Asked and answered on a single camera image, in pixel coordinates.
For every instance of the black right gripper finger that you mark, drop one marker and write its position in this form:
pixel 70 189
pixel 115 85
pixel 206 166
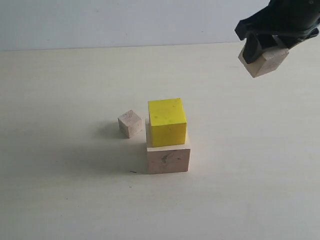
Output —
pixel 253 48

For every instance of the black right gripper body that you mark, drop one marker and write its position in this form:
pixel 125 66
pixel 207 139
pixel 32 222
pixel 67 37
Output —
pixel 292 21

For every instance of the medium wooden cube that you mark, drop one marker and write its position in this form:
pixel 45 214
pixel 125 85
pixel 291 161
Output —
pixel 268 62

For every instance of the yellow cube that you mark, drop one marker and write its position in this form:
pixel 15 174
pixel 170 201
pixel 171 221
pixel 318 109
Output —
pixel 167 122

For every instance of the large wooden cube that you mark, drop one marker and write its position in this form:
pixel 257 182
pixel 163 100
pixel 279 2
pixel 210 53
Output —
pixel 167 159

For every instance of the small wooden cube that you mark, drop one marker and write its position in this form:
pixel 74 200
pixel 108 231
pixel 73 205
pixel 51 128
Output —
pixel 130 123

